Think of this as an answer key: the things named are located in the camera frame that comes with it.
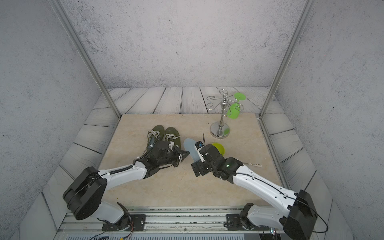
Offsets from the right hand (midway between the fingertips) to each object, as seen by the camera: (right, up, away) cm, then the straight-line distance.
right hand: (200, 161), depth 77 cm
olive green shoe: (-30, +11, +22) cm, 38 cm away
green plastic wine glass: (+22, +28, +20) cm, 41 cm away
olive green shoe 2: (-18, +12, +24) cm, 32 cm away
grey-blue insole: (-6, +8, +9) cm, 14 cm away
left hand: (-4, +4, +3) cm, 6 cm away
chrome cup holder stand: (+14, +15, +34) cm, 40 cm away
